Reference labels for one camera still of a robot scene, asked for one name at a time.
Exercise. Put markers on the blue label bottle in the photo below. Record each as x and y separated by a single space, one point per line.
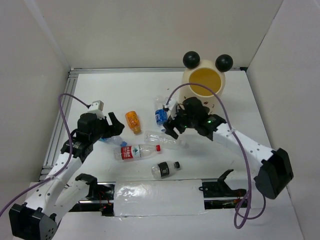
160 114
116 140

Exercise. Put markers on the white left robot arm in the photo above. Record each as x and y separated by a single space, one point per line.
39 216

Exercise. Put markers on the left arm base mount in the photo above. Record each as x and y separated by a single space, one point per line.
101 202

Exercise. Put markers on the small orange plastic bottle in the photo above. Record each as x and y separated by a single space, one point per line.
133 122

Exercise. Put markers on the cream bin with black ears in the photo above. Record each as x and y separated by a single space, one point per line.
206 78

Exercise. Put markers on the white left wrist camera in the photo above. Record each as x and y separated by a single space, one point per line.
97 108

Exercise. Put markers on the red label plastic bottle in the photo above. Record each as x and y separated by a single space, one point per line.
136 152

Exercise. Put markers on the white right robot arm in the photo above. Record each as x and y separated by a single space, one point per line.
271 169

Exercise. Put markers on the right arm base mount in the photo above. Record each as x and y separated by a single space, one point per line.
218 195

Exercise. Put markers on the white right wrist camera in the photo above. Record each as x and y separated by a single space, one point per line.
171 108

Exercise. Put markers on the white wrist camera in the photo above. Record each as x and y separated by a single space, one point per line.
171 108
97 108

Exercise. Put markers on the clear unlabelled plastic bottle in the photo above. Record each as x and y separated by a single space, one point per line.
164 140

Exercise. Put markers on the black label small bottle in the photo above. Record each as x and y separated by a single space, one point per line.
165 169

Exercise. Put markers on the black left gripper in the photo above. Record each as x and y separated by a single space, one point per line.
116 129

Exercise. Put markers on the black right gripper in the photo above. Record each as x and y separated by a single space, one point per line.
180 110

